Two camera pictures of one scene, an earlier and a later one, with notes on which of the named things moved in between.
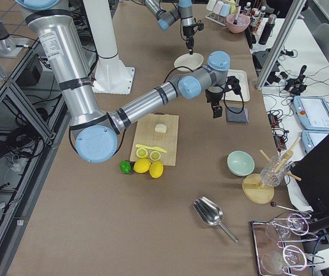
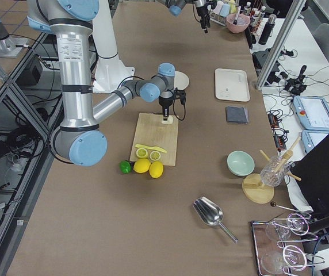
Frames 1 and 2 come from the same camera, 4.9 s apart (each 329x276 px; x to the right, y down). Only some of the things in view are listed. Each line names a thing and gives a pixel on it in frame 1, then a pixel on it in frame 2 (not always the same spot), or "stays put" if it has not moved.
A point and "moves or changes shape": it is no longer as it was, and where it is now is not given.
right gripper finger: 220,111 to 166,112
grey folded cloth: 241,116 stays put
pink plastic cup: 218,7 stays put
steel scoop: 211,213 stays put
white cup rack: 217,18 stays put
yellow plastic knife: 155,148 stays put
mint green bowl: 240,163 stays put
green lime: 125,167 stays put
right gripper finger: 215,113 to 165,114
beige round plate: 191,61 moves or changes shape
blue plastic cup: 225,10 stays put
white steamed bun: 160,128 to 169,121
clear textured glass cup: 272,173 stays put
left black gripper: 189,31 to 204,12
